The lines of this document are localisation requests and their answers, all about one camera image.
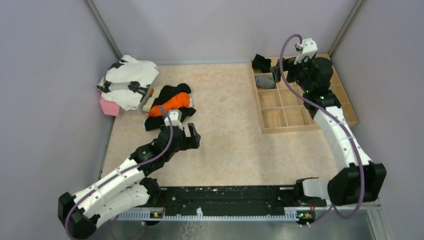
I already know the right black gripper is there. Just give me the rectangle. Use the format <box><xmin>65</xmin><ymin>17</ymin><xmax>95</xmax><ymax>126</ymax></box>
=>
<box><xmin>270</xmin><ymin>54</ymin><xmax>313</xmax><ymax>93</ymax></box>

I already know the orange underwear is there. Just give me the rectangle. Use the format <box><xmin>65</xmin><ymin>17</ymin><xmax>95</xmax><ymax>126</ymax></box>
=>
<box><xmin>147</xmin><ymin>92</ymin><xmax>194</xmax><ymax>117</ymax></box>

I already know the wooden compartment tray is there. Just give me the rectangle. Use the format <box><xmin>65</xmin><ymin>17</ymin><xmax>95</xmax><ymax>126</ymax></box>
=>
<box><xmin>250</xmin><ymin>57</ymin><xmax>359</xmax><ymax>134</ymax></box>

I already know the grey striped underwear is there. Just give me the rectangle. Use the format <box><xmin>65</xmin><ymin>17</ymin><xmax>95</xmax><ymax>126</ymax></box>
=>
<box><xmin>254</xmin><ymin>75</ymin><xmax>276</xmax><ymax>90</ymax></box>

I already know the black boxer underwear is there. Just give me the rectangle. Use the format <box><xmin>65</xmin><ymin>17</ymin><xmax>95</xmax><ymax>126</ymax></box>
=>
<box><xmin>251</xmin><ymin>54</ymin><xmax>272</xmax><ymax>73</ymax></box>

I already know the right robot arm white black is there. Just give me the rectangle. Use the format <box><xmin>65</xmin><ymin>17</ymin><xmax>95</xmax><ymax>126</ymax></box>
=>
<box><xmin>271</xmin><ymin>34</ymin><xmax>387</xmax><ymax>206</ymax></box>

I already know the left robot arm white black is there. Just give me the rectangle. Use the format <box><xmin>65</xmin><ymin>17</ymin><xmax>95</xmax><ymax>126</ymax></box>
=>
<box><xmin>57</xmin><ymin>110</ymin><xmax>201</xmax><ymax>240</ymax></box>

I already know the white perforated basket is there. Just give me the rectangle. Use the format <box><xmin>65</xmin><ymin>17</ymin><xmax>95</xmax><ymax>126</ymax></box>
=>
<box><xmin>122</xmin><ymin>76</ymin><xmax>159</xmax><ymax>115</ymax></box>

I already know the pink cloth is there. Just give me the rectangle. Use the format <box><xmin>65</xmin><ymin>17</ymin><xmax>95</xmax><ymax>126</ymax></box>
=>
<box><xmin>99</xmin><ymin>97</ymin><xmax>120</xmax><ymax>117</ymax></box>

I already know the white black clothes pile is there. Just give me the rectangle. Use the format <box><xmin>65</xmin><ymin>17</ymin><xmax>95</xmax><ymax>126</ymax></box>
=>
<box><xmin>96</xmin><ymin>54</ymin><xmax>159</xmax><ymax>111</ymax></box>

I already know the black metal base rail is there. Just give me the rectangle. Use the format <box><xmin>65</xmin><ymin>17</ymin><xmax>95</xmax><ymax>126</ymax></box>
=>
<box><xmin>118</xmin><ymin>185</ymin><xmax>331</xmax><ymax>227</ymax></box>

